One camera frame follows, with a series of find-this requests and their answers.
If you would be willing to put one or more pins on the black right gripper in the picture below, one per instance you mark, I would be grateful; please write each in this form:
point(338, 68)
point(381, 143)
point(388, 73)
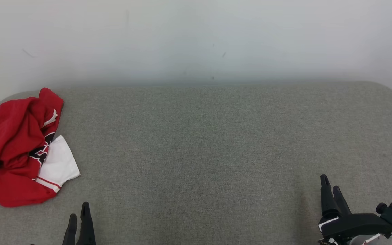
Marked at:
point(356, 225)

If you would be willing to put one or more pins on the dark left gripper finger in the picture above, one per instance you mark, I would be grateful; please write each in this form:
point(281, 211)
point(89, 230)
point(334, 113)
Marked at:
point(70, 234)
point(86, 228)

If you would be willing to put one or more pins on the red jersey with white sleeves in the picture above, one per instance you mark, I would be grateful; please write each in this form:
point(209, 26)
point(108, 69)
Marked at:
point(58, 163)

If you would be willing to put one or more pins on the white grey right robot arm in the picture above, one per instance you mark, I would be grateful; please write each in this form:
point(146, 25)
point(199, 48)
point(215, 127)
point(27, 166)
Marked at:
point(366, 240)

